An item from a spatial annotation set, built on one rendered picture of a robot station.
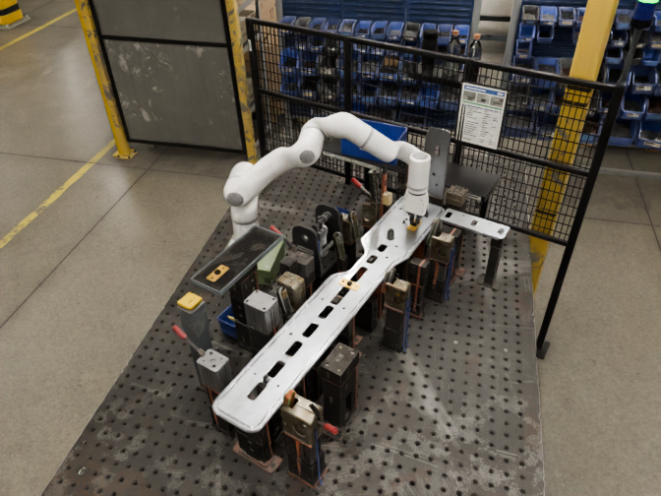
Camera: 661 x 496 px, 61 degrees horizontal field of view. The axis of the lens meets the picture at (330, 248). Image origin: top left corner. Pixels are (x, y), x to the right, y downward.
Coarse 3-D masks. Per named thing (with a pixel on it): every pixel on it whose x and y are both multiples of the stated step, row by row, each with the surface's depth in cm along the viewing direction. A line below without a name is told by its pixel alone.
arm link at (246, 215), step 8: (240, 168) 242; (248, 168) 243; (256, 200) 251; (232, 208) 250; (240, 208) 248; (248, 208) 248; (256, 208) 250; (232, 216) 250; (240, 216) 248; (248, 216) 248; (256, 216) 252; (240, 224) 251
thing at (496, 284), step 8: (496, 240) 242; (504, 240) 243; (496, 248) 244; (496, 256) 247; (488, 264) 251; (496, 264) 249; (488, 272) 254; (496, 272) 256; (480, 280) 260; (488, 280) 257; (496, 280) 260; (496, 288) 256
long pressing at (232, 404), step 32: (384, 224) 246; (384, 256) 230; (320, 288) 215; (288, 320) 202; (320, 320) 202; (320, 352) 191; (256, 384) 181; (288, 384) 181; (224, 416) 172; (256, 416) 172
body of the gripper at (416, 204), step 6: (408, 192) 233; (426, 192) 233; (408, 198) 235; (414, 198) 233; (420, 198) 231; (426, 198) 232; (408, 204) 236; (414, 204) 235; (420, 204) 233; (426, 204) 233; (408, 210) 238; (414, 210) 236; (420, 210) 235
